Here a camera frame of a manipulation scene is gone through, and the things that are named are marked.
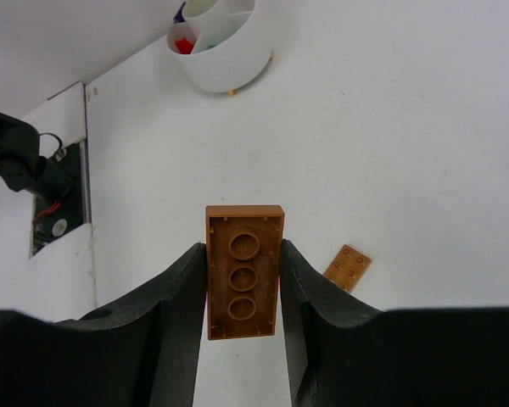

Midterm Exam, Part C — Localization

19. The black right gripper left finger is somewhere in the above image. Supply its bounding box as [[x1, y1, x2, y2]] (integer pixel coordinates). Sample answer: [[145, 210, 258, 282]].
[[0, 243, 207, 406]]

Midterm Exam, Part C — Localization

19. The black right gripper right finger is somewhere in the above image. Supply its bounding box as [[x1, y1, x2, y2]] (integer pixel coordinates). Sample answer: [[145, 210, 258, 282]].
[[280, 240, 509, 406]]

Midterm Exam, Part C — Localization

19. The orange lego brick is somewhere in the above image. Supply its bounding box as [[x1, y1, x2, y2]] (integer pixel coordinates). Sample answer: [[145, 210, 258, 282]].
[[323, 244, 372, 293]]

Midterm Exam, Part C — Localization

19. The brown curved lego piece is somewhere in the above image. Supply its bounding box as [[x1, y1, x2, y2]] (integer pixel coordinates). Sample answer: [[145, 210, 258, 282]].
[[205, 205, 285, 340]]

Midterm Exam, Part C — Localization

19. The red lego brick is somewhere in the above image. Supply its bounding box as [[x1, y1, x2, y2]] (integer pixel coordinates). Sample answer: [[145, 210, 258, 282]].
[[174, 37, 195, 55]]

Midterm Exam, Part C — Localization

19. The purple arched lego piece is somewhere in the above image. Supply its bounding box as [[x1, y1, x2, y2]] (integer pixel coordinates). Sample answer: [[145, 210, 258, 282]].
[[173, 1, 187, 24]]

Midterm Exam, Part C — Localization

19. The white round divided container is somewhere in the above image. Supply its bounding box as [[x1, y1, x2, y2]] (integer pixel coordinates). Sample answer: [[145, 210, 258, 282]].
[[166, 1, 280, 95]]

